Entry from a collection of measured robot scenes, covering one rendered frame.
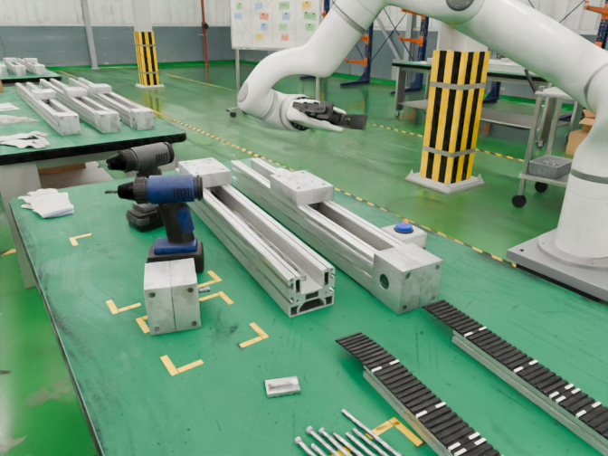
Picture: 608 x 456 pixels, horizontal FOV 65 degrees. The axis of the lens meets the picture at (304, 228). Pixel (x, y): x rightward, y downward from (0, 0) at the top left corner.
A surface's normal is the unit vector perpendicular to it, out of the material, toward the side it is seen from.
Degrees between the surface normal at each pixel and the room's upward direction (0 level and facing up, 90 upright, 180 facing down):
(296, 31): 90
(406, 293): 90
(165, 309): 90
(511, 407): 0
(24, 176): 90
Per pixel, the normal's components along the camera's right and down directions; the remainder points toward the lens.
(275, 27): -0.57, 0.32
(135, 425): 0.01, -0.92
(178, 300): 0.27, 0.39
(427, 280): 0.48, 0.35
